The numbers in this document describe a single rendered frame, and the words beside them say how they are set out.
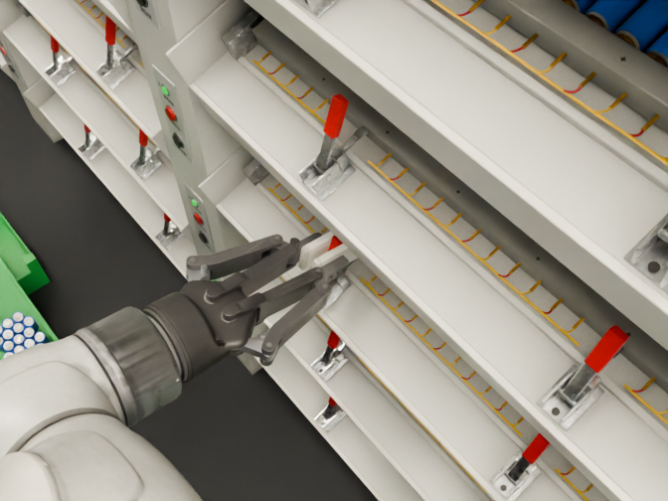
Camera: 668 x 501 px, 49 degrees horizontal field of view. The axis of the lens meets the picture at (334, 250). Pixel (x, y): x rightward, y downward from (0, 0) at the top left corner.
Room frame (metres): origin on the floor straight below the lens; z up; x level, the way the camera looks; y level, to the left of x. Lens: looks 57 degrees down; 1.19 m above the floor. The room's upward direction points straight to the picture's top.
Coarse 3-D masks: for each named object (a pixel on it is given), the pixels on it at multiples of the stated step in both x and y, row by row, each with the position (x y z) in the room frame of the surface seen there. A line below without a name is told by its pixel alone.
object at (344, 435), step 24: (288, 360) 0.50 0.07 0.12; (288, 384) 0.46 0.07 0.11; (312, 384) 0.46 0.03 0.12; (312, 408) 0.42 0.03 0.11; (336, 408) 0.41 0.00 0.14; (336, 432) 0.38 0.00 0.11; (360, 432) 0.38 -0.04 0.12; (360, 456) 0.35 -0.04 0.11; (384, 456) 0.34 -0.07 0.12; (384, 480) 0.31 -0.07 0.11
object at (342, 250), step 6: (342, 246) 0.40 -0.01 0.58; (330, 252) 0.39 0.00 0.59; (336, 252) 0.39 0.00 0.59; (342, 252) 0.40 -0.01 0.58; (348, 252) 0.40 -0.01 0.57; (318, 258) 0.39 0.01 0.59; (324, 258) 0.39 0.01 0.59; (330, 258) 0.39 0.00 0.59; (348, 258) 0.40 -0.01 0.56; (354, 258) 0.41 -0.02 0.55; (318, 264) 0.38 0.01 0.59; (324, 264) 0.38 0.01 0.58
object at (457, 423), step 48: (240, 192) 0.54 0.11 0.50; (288, 192) 0.53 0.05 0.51; (288, 240) 0.47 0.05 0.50; (384, 288) 0.40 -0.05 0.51; (384, 336) 0.35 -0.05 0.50; (432, 336) 0.34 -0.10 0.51; (384, 384) 0.31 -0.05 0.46; (432, 384) 0.29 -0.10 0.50; (480, 384) 0.29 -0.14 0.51; (432, 432) 0.25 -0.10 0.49; (480, 432) 0.24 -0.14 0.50; (528, 432) 0.24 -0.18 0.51; (480, 480) 0.20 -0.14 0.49; (576, 480) 0.20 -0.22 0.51
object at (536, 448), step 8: (536, 440) 0.21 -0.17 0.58; (544, 440) 0.21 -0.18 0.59; (528, 448) 0.21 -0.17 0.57; (536, 448) 0.21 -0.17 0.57; (544, 448) 0.20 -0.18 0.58; (528, 456) 0.20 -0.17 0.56; (536, 456) 0.20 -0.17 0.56; (520, 464) 0.20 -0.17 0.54; (528, 464) 0.20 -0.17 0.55; (512, 472) 0.20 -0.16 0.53; (520, 472) 0.20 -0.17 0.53
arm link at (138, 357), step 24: (120, 312) 0.29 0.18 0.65; (96, 336) 0.26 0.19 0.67; (120, 336) 0.27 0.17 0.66; (144, 336) 0.27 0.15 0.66; (120, 360) 0.25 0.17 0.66; (144, 360) 0.25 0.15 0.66; (168, 360) 0.25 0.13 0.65; (120, 384) 0.23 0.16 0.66; (144, 384) 0.23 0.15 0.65; (168, 384) 0.24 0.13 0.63; (144, 408) 0.22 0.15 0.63
